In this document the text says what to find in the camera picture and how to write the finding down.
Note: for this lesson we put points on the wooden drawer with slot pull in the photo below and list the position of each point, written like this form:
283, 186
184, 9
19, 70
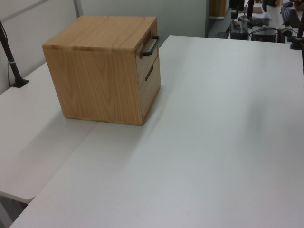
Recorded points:
149, 92

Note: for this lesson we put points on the wooden two-drawer cabinet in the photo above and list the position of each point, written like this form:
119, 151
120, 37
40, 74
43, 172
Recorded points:
95, 78

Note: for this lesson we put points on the dark grey device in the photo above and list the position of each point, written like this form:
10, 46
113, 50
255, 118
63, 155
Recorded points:
238, 30

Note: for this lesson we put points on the light wooden panel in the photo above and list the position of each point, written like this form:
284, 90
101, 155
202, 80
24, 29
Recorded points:
216, 8

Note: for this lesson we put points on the black electronics box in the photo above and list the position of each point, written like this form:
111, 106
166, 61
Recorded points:
264, 35

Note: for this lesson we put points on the black monitor stand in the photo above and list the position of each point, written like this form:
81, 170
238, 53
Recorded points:
250, 17

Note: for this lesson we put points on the brown flat pad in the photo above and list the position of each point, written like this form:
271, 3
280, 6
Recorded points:
257, 9

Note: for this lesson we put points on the black clamp-mounted stand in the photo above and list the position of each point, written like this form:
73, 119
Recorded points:
296, 42

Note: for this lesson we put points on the black computer keyboard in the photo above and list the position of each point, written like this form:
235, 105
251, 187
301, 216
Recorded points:
290, 16

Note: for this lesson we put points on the dark computer mouse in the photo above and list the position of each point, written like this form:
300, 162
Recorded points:
288, 4

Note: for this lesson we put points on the grey partition frame post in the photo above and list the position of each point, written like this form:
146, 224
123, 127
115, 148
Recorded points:
77, 8

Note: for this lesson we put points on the black camera stand pole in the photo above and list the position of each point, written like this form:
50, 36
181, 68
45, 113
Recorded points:
10, 60

